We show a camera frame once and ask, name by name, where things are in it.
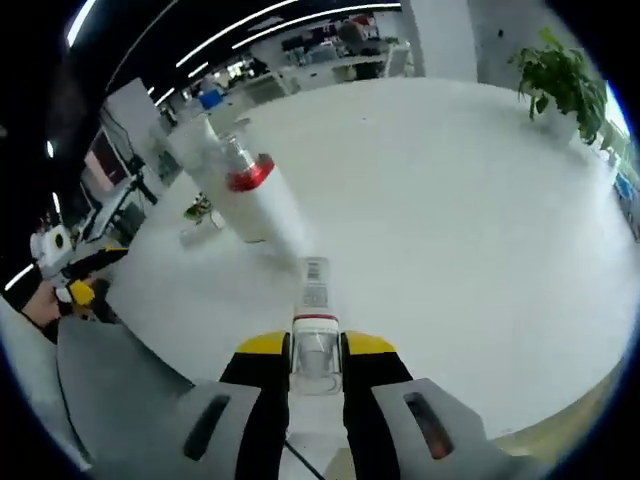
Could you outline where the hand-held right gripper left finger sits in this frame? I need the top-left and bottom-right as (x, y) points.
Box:
(164, 329), (292, 480)

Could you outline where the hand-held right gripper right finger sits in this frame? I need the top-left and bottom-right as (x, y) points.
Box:
(339, 329), (506, 480)

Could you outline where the small red-label skincare bottle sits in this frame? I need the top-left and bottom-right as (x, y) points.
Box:
(178, 227), (222, 250)
(289, 255), (347, 397)

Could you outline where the white skincare cream tube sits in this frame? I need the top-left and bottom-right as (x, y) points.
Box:
(167, 117), (271, 246)

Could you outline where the red-collared white skincare bottle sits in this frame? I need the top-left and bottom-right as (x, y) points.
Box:
(219, 130), (316, 274)

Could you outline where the person's left hand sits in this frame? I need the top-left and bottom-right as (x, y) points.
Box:
(20, 283), (65, 345)

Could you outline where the grey mesh chair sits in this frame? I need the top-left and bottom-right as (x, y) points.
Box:
(55, 315), (202, 480)

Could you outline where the pink screen monitor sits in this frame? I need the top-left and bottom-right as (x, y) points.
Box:
(81, 131), (132, 195)

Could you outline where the green and black sachet packet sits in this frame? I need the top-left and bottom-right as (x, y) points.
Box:
(182, 196), (217, 222)

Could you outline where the ceiling light strip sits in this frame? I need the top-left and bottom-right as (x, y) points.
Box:
(174, 2), (402, 69)
(231, 6), (402, 52)
(66, 0), (100, 50)

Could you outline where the white plant pot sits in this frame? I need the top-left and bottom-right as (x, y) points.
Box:
(541, 106), (577, 147)

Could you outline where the green potted plant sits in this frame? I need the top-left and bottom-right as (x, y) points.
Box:
(508, 27), (610, 147)

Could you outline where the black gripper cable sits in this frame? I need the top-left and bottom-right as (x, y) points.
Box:
(283, 438), (327, 480)

